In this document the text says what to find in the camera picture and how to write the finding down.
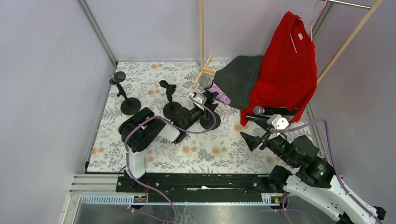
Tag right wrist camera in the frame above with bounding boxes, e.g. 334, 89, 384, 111
267, 114, 289, 131

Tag black mic stand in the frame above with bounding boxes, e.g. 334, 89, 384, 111
109, 82, 141, 115
199, 91, 221, 130
159, 80, 182, 120

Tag red t-shirt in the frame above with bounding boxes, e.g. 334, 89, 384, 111
240, 11, 317, 126

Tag wooden clothes rack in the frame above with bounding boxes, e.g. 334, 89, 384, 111
192, 0, 382, 89

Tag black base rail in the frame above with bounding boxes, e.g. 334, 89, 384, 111
116, 173, 284, 204

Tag black mic stand front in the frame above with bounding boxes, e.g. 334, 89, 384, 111
109, 82, 141, 115

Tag grey dotted cloth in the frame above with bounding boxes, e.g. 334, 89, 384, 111
214, 56, 263, 110

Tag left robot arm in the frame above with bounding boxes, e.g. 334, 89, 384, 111
118, 100, 221, 179

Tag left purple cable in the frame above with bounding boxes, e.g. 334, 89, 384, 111
123, 94, 217, 224

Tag pink clothes hanger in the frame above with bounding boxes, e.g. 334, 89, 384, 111
290, 0, 328, 53

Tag silver head black microphone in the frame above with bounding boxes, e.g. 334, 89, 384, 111
253, 106, 298, 116

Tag floral table mat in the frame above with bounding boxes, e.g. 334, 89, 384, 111
86, 61, 322, 175

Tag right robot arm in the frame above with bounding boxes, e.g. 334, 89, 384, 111
241, 114, 386, 224

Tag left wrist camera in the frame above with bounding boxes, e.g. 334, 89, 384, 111
189, 92, 207, 110

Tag purple glitter microphone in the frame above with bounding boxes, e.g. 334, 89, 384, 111
198, 75, 231, 105

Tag purple cable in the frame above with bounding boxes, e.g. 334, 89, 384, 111
123, 94, 217, 224
272, 119, 384, 224

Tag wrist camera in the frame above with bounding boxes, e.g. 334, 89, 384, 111
267, 114, 289, 131
189, 92, 207, 110

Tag black mic stand back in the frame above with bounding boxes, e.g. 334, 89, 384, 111
199, 91, 221, 130

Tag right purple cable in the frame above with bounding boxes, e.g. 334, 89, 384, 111
272, 119, 384, 224

